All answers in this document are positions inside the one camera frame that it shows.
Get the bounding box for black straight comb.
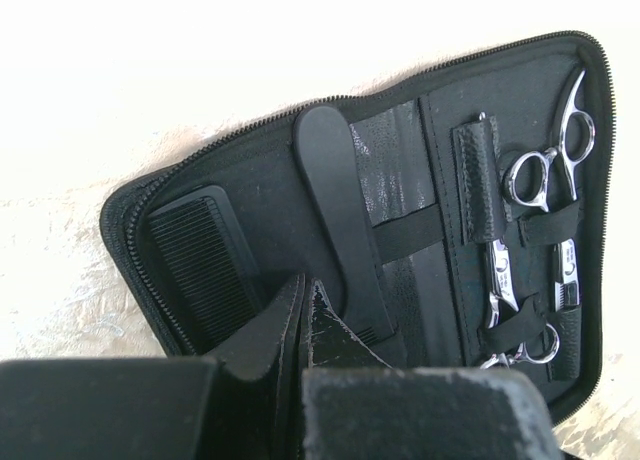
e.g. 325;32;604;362
148;185;268;353

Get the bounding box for silver scissors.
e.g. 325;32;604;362
505;67;596;312
465;112;560;369

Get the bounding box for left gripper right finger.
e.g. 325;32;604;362
301;280;560;459

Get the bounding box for black tool case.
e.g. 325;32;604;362
99;31;615;423

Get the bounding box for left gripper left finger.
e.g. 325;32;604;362
1;274;305;459

